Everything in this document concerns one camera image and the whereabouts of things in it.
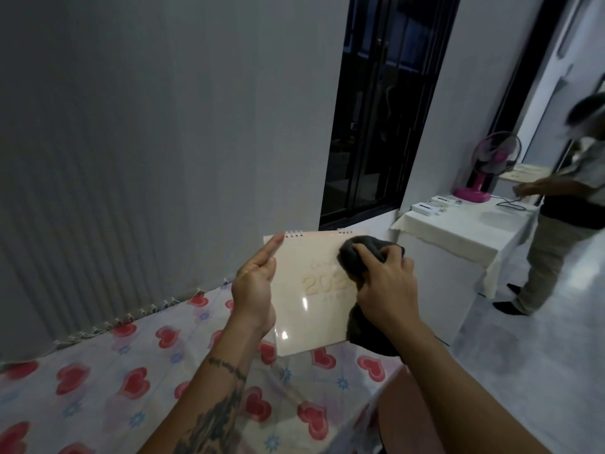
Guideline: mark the person's left hand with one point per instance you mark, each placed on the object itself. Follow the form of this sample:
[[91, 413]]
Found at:
[[253, 293]]

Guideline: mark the person's right hand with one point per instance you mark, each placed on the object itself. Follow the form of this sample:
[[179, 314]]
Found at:
[[392, 293]]

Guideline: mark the dark grey cloth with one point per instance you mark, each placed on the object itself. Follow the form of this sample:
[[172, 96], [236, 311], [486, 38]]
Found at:
[[347, 260]]

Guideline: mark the cream spiral desk calendar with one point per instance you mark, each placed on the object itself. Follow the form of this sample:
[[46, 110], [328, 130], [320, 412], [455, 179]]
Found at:
[[307, 321]]

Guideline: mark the person's left forearm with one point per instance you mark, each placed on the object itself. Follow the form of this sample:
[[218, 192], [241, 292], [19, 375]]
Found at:
[[203, 401]]

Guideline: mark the person's right forearm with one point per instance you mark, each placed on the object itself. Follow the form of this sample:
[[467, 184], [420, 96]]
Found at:
[[463, 401]]

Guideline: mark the white cabinet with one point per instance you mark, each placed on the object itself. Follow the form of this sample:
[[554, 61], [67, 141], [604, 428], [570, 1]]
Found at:
[[435, 288]]

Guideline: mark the small white box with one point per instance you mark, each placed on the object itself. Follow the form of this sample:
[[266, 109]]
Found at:
[[444, 200], [425, 208]]

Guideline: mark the cream cloth cover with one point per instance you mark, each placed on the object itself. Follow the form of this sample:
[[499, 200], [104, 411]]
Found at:
[[463, 226]]

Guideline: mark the pink desk fan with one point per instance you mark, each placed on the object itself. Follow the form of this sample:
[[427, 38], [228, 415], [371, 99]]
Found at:
[[472, 193]]

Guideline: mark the brown round stool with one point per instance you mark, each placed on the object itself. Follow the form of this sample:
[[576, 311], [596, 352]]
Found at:
[[397, 420]]

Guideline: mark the grey vertical blinds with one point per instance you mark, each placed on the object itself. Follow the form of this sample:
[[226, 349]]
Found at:
[[142, 160]]

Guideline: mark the cream flat pad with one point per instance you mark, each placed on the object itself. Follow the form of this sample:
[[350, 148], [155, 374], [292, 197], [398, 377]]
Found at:
[[524, 172]]

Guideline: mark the black framed window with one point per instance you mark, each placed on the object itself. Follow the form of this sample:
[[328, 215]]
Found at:
[[378, 113]]

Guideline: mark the heart print cloth covered table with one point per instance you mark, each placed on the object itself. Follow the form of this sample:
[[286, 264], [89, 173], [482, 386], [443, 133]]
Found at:
[[94, 401]]

